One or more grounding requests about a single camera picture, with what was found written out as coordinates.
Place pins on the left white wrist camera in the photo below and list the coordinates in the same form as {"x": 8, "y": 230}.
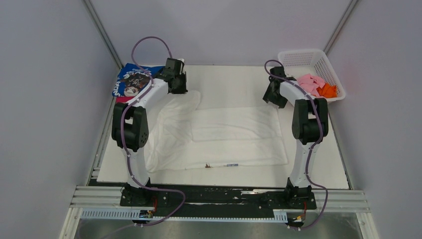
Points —
{"x": 182, "y": 62}

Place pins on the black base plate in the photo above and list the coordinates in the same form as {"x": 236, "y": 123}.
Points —
{"x": 220, "y": 201}

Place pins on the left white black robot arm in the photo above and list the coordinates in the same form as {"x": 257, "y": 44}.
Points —
{"x": 130, "y": 127}

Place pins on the folded blue printed t shirt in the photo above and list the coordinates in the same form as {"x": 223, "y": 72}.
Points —
{"x": 131, "y": 80}

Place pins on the light pink crumpled shirt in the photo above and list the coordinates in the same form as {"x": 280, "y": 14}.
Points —
{"x": 311, "y": 83}

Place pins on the aluminium frame rail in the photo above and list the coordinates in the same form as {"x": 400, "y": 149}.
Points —
{"x": 109, "y": 198}

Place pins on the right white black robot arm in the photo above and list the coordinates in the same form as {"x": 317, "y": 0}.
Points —
{"x": 309, "y": 127}

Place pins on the white plastic basket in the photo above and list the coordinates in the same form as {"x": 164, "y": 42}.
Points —
{"x": 300, "y": 62}

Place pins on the white printed t shirt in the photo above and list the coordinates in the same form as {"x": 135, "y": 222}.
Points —
{"x": 182, "y": 136}

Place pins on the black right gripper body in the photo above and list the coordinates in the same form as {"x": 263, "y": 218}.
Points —
{"x": 273, "y": 97}

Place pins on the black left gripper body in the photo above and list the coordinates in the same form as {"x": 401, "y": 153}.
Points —
{"x": 181, "y": 88}

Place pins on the orange crumpled shirt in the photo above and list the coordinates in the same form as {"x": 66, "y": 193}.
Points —
{"x": 327, "y": 91}

